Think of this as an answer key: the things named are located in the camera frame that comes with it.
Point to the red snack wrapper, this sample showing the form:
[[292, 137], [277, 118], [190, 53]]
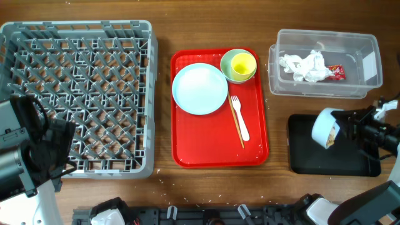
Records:
[[337, 73]]

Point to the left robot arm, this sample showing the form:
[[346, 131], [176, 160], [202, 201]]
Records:
[[34, 157]]

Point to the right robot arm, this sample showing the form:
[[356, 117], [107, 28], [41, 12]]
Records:
[[370, 206]]

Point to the small light blue bowl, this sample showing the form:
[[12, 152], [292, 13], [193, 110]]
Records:
[[323, 125]]

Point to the wooden chopstick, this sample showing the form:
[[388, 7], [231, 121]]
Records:
[[235, 119]]

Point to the green bowl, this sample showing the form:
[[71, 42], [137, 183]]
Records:
[[225, 65]]

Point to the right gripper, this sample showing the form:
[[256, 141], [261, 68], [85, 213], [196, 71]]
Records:
[[355, 121]]

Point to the white plastic fork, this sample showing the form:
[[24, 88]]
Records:
[[237, 107]]

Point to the clear plastic bin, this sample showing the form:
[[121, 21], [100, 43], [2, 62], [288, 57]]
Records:
[[358, 54]]

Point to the black tray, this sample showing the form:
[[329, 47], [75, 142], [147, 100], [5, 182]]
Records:
[[307, 157]]

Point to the white napkin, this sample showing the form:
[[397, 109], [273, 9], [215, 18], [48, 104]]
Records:
[[293, 64]]

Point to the yellow cup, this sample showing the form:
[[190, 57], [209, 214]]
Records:
[[243, 66]]

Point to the light blue plate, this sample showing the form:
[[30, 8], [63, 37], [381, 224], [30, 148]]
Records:
[[199, 89]]

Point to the grey dishwasher rack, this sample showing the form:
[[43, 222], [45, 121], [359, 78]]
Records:
[[101, 75]]

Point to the white tissue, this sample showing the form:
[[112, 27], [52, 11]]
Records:
[[312, 68]]

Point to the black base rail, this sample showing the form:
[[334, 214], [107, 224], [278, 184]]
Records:
[[187, 215]]

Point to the food scraps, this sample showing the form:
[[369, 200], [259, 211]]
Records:
[[331, 138]]

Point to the red plastic tray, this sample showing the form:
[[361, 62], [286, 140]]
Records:
[[212, 141]]

